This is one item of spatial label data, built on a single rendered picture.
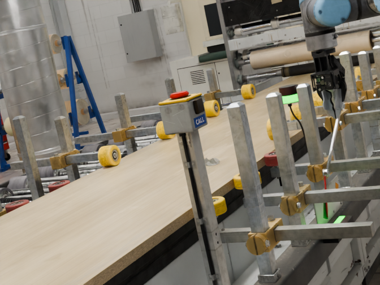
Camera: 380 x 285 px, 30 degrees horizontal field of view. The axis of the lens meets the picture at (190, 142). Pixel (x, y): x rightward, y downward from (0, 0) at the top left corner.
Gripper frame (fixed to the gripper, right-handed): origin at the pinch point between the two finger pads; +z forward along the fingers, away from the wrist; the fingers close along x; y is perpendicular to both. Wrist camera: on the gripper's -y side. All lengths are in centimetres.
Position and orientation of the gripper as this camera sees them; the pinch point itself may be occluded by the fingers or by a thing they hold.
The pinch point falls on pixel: (336, 113)
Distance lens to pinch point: 220.4
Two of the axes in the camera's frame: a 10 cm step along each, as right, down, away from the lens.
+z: 2.0, 9.7, 1.6
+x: 8.7, -1.0, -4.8
